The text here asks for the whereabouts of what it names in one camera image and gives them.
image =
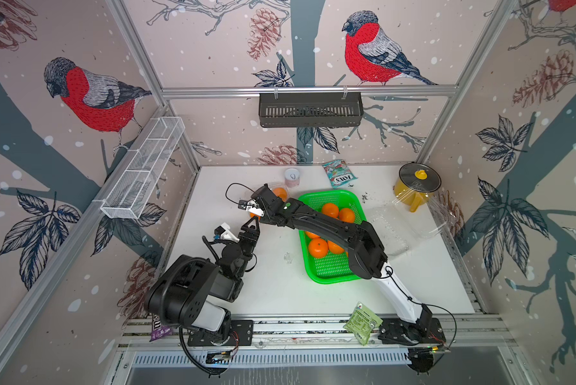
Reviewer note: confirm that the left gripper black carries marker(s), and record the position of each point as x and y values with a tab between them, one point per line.
253	234

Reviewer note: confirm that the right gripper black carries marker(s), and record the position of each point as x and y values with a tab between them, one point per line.
265	219

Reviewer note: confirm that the orange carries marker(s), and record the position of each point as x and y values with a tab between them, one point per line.
331	210
318	248
334	248
281	193
311	235
347	215

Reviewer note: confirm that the green plastic perforated basket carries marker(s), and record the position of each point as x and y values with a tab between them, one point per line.
334	268

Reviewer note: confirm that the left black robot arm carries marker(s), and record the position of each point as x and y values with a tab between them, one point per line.
179	298

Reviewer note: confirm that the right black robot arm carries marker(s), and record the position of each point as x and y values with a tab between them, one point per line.
365	252

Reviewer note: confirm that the small pink white cup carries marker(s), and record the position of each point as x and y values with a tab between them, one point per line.
292	177

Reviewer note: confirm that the orange in basket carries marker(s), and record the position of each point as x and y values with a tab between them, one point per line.
318	248
311	235
347	215
331	210

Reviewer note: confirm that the Fox's candy bag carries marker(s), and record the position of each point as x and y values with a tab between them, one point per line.
338	173

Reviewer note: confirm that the purple M&M's candy bag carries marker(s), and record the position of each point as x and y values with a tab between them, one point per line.
159	330

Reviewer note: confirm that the green snack packet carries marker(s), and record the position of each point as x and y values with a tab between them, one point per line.
362	322

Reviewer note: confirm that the yellow pot with lid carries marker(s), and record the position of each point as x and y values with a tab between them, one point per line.
416	184

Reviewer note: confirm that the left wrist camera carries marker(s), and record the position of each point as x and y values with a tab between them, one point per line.
223	232

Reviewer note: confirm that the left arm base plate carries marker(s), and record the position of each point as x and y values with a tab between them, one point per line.
233	333

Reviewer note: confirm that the black hanging wire basket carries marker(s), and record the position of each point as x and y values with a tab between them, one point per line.
310	110

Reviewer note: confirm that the white wire mesh shelf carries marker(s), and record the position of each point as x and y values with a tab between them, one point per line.
136	184

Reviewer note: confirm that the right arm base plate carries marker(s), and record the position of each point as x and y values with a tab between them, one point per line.
395	331

